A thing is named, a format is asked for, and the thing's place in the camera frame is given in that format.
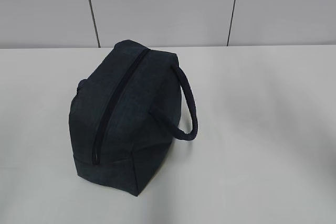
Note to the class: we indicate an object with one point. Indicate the dark blue lunch bag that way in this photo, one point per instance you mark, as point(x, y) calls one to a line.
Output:
point(126, 114)

